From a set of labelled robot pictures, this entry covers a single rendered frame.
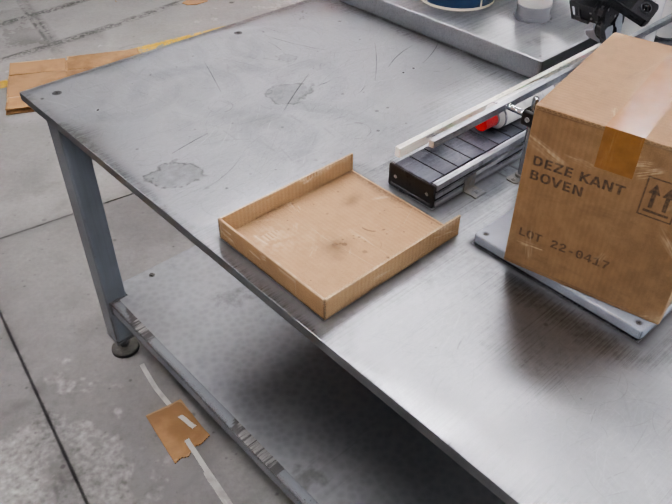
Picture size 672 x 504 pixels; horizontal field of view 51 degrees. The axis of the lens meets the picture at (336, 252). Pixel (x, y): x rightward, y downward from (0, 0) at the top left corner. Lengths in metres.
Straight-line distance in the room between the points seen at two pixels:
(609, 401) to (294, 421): 0.86
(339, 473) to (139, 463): 0.58
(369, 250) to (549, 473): 0.45
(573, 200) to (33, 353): 1.68
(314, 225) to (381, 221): 0.11
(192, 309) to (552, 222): 1.15
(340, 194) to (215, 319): 0.75
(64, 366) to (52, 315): 0.23
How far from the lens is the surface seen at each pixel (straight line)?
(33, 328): 2.35
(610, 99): 1.03
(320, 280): 1.09
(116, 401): 2.08
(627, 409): 1.00
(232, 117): 1.52
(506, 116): 1.38
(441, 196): 1.27
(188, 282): 2.04
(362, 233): 1.18
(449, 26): 1.85
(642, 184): 0.98
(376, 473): 1.60
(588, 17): 1.62
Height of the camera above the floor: 1.57
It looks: 40 degrees down
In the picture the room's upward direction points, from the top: straight up
